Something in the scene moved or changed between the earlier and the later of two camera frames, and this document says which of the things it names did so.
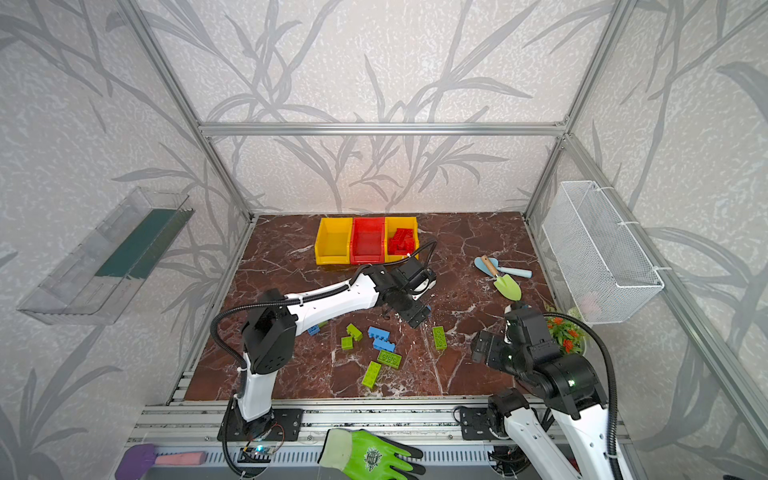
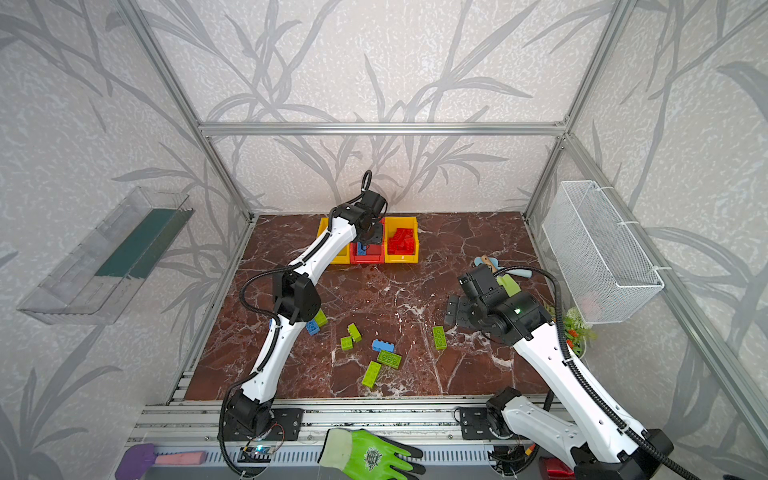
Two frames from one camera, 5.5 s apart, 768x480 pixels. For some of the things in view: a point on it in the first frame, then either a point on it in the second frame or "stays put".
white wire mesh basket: [603, 258] stays put
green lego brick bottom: [371, 375] stays put
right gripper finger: [491, 349] to [451, 312]
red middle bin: [368, 240] stays put
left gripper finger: [413, 311] to [378, 234]
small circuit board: [259, 454] stays put
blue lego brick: [386, 346] stays put
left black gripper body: [405, 300] to [369, 234]
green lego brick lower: [390, 359] stays put
